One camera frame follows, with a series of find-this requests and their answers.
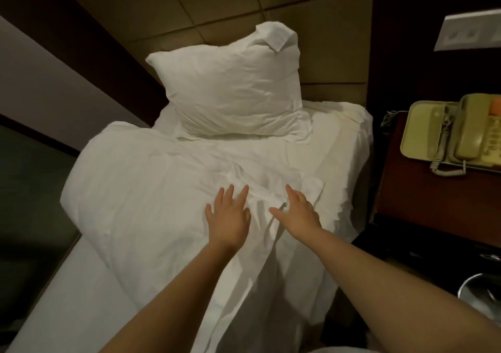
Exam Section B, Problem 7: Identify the person's right hand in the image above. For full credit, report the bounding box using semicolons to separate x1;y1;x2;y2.
268;184;324;244

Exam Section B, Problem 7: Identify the person's left hand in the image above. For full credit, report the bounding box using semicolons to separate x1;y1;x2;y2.
205;184;253;254

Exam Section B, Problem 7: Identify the person's left forearm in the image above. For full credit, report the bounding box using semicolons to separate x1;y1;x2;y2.
102;243;237;353

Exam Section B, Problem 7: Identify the reddish wooden nightstand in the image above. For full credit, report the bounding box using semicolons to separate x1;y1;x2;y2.
374;112;501;248

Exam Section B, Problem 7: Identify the white switch panel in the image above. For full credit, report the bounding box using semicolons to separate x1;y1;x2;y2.
434;8;501;52

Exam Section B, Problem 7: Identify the frosted glass partition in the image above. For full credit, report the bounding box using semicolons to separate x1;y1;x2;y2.
0;117;81;322

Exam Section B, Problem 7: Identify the person's right forearm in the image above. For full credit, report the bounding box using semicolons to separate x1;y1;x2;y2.
301;227;501;353

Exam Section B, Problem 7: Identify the white pillow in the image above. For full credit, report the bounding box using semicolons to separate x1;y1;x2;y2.
146;21;313;142

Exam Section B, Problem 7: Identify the white duvet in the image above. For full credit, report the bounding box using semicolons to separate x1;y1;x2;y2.
60;117;369;353

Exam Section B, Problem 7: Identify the dark wooden column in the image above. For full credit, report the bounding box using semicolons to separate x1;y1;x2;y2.
0;0;167;128

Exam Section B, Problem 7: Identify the beige padded headboard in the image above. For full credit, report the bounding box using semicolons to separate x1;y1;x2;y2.
58;0;375;107

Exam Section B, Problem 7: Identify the black trash bin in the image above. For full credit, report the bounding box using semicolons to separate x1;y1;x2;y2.
458;270;501;324

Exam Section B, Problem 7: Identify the white bed sheet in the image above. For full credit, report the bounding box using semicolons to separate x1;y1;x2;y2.
8;100;375;353

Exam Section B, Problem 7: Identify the grey telephone cord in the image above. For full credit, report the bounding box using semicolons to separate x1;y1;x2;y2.
380;109;410;129

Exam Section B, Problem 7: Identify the dark wooden wall panel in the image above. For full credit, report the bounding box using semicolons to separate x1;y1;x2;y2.
366;0;501;126

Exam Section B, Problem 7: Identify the yellow telephone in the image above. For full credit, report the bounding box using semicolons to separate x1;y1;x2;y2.
400;92;501;178

